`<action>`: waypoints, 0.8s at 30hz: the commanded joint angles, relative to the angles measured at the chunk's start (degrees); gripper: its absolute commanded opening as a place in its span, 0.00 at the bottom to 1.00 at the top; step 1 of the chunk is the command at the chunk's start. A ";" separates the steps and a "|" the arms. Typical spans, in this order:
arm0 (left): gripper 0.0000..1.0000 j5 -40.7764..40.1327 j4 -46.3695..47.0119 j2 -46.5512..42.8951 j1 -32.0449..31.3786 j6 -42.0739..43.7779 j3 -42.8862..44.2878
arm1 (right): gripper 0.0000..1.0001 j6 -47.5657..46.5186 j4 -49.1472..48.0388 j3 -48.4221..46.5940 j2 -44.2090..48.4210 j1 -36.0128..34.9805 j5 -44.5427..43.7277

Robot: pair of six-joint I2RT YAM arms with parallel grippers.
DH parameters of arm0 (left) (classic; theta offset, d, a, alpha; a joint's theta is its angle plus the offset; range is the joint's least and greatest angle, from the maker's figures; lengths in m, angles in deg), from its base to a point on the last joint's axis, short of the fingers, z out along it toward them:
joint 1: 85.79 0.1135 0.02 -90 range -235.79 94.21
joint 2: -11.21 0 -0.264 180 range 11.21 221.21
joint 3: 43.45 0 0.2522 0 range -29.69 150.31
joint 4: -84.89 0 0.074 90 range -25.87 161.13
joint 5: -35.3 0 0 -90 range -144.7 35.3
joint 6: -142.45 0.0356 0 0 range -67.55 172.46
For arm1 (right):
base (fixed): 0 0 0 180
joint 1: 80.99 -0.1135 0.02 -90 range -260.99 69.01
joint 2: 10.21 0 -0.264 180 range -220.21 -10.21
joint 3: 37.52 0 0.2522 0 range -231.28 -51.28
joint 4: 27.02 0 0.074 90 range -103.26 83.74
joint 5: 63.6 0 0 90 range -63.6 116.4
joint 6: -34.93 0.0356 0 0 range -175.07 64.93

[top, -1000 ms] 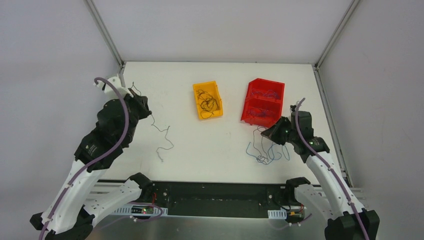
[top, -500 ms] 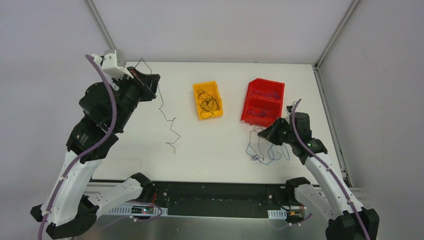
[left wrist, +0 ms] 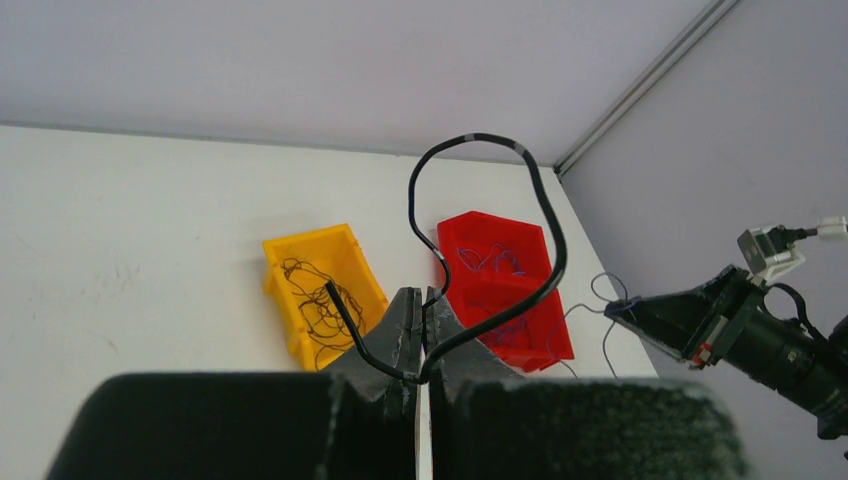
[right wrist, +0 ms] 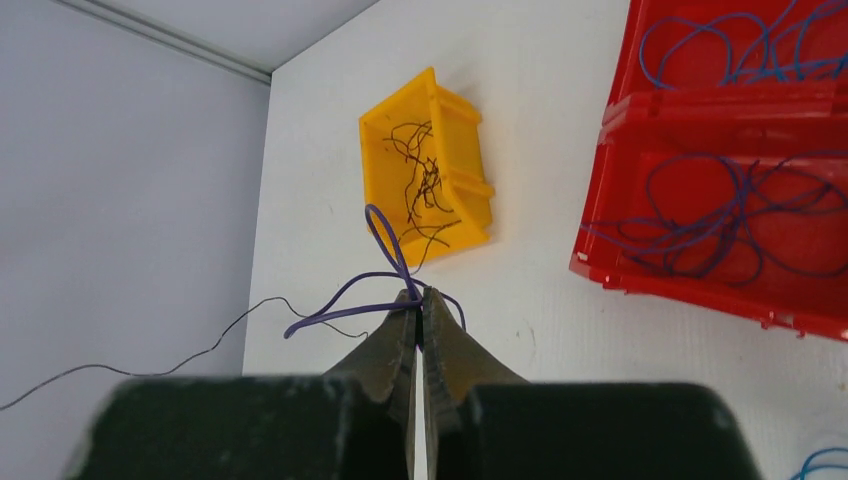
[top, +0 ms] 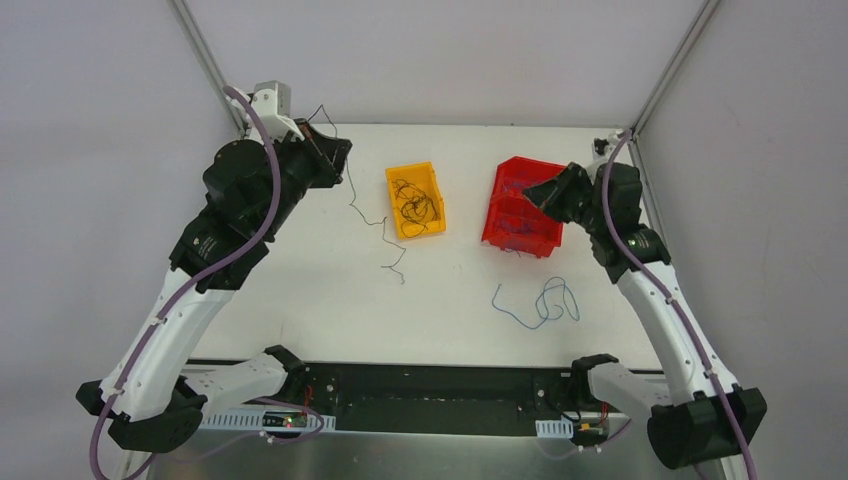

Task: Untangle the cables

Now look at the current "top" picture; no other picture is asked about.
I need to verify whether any yellow plastic bin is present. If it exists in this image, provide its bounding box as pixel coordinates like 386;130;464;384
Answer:
385;162;447;241

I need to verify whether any aluminium frame rail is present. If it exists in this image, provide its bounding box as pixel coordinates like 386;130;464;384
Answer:
139;362;738;420

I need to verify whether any right white slotted cable duct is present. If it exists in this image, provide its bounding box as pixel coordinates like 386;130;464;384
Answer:
535;417;574;439

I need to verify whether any white slotted cable duct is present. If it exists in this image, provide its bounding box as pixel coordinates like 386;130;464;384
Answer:
199;407;336;435
535;417;574;439

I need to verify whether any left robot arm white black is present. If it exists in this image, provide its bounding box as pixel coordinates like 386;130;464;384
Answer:
76;81;352;454

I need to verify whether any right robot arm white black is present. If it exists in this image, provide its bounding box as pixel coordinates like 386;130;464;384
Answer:
523;130;767;479

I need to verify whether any blue single wire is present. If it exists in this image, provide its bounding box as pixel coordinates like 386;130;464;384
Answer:
491;276;582;331

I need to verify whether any left white slotted cable duct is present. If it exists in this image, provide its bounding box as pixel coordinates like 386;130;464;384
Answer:
199;407;336;435

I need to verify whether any red plastic bin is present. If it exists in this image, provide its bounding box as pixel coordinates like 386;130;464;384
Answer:
481;156;564;258

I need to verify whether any black striped single wire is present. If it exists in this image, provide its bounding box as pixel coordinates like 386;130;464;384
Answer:
392;177;445;240

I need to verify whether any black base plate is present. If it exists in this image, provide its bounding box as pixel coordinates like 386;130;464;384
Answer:
239;360;631;439

